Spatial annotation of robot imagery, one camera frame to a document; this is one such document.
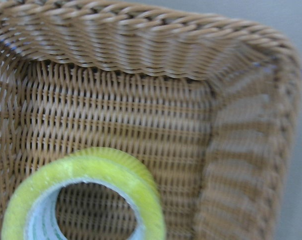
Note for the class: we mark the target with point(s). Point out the yellow clear tape roll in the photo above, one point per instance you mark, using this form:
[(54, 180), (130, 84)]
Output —
[(30, 213)]

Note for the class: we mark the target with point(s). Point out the brown wicker basket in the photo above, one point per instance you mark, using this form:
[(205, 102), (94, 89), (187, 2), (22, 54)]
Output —
[(208, 103)]

